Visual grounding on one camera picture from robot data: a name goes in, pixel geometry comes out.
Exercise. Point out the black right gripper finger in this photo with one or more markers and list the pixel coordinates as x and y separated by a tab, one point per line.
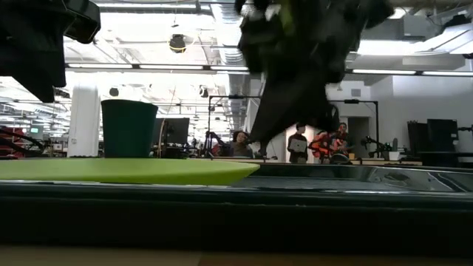
277	107
318	107

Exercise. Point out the white building pillar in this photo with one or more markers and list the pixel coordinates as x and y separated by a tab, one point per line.
84	125

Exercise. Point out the long ceiling light bar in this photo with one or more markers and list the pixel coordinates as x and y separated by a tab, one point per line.
166	67

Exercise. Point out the dark green serving tray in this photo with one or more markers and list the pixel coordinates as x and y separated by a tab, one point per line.
295	214

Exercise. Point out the dark green ribbed cup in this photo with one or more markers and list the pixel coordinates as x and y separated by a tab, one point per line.
128	129

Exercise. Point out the black ceiling dome fixture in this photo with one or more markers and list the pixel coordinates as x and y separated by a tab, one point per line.
177	43

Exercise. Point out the small white cup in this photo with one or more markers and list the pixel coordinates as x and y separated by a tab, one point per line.
394	155

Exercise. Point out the ribbed silver ventilation duct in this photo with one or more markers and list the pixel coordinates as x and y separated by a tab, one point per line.
231	55

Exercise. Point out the seated person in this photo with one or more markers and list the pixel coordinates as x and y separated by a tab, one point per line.
241	146

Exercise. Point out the lime green plate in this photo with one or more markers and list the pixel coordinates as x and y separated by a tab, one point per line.
122	171

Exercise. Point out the person by black frame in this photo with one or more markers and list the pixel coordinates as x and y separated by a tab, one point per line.
334	146

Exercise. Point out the red and black equipment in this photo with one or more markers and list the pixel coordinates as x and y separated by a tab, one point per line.
18	142

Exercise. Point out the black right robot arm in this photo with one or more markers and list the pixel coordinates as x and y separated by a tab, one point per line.
366	11

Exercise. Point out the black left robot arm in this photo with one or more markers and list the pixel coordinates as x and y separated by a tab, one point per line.
83	18

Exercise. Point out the grey laptop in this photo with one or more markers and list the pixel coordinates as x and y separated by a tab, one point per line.
298	146

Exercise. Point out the black metal rig frame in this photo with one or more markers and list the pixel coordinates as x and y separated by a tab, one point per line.
229	97
364	101

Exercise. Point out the person holding laptop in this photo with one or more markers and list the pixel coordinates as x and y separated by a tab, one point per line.
297	144

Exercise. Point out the black cabinet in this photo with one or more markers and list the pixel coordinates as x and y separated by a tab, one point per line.
436	134

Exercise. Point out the black computer monitor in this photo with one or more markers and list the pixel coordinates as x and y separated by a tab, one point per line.
173	130

